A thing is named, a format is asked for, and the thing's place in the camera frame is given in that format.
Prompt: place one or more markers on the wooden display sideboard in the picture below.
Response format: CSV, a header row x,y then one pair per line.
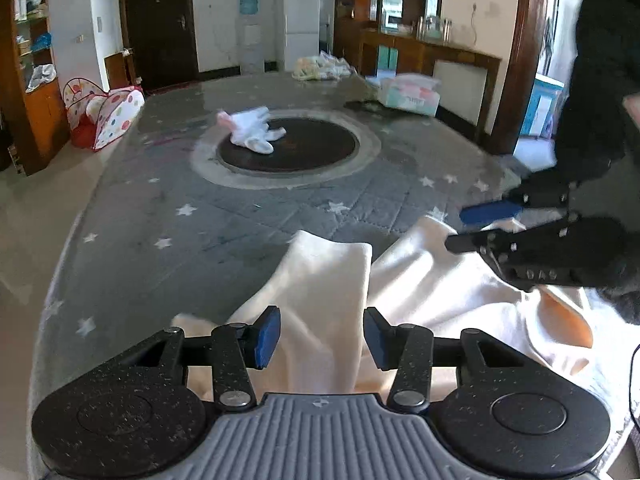
x,y
420,50

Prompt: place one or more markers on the light blue box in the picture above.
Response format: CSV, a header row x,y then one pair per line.
x,y
542,107

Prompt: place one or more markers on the white glove bundle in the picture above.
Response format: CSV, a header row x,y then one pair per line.
x,y
250,132

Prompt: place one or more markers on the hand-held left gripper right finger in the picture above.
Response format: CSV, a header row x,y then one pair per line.
x,y
377,341

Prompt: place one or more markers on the wooden door frame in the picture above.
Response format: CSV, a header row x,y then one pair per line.
x,y
520,60

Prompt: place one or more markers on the dark round turntable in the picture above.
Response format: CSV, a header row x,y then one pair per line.
x,y
310,150

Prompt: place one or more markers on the wooden shelf cabinet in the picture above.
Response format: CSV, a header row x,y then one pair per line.
x,y
42,120

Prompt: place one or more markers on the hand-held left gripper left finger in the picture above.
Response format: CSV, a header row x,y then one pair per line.
x,y
267,336

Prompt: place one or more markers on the pastel tissue packet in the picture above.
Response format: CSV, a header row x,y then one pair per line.
x,y
407,94

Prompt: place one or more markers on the white refrigerator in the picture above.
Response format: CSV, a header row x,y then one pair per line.
x,y
300,20

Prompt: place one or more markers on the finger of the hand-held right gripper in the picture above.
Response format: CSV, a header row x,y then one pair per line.
x,y
500,246
487,214

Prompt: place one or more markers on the white water dispenser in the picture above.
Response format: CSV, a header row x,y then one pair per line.
x,y
251,47

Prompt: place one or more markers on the cream garment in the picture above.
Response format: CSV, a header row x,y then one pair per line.
x,y
325,280

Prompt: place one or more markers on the teal box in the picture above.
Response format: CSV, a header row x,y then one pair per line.
x,y
388,59

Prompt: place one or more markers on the blue water bottle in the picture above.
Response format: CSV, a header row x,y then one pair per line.
x,y
248,2

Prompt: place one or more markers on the dark wooden door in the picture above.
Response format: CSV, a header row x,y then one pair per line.
x,y
155,25

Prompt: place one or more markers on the small wooden stand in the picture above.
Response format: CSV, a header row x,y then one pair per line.
x,y
117,69

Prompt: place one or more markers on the crumpled clothes pile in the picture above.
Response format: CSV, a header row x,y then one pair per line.
x,y
320,66

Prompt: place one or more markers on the pink dotted play tent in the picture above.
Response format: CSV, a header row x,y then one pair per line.
x,y
112,117

